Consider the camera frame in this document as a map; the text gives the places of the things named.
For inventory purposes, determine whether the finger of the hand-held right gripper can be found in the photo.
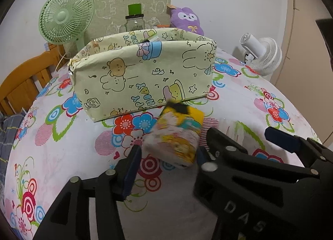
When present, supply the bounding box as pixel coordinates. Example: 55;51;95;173
265;126;333;177
194;127;333;215

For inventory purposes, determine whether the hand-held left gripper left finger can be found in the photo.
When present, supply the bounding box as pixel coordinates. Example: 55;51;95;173
32;146;142;240

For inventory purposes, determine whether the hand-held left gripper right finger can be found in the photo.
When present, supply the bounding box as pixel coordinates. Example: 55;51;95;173
197;147;209;165

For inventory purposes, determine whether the yellow cartoon tissue pack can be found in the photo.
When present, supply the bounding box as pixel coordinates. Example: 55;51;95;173
144;101;204;170

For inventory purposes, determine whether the yellow cartoon fabric storage box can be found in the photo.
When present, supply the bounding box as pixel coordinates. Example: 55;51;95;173
68;28;217;122

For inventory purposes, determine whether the floral printed sheet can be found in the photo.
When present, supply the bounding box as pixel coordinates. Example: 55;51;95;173
0;47;323;240

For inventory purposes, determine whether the white standing fan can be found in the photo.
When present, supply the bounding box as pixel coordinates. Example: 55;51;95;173
239;33;283;76

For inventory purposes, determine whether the beige wooden door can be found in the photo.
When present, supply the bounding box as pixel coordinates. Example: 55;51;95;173
269;0;333;150

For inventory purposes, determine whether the white green labelled packet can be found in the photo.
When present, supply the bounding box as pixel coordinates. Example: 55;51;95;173
144;34;161;44

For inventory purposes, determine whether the grey plaid pillow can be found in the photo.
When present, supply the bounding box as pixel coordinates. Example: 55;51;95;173
0;114;27;163

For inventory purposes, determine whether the purple plush toy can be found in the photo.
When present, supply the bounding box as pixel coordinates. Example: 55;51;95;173
167;4;205;35

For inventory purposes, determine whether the wooden bed headboard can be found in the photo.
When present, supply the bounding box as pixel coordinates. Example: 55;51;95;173
0;45;68;116

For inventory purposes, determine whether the glass jar mug black lid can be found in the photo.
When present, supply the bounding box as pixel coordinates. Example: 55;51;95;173
120;14;146;34

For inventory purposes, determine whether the green cylindrical cap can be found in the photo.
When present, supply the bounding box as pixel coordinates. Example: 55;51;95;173
127;3;142;17

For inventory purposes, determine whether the green printed board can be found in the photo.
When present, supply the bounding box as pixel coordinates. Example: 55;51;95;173
93;0;172;35

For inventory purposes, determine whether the green desk fan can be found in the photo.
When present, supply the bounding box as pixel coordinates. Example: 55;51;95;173
39;0;95;59

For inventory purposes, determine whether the white fan cable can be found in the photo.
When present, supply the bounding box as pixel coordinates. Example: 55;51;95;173
55;52;71;71

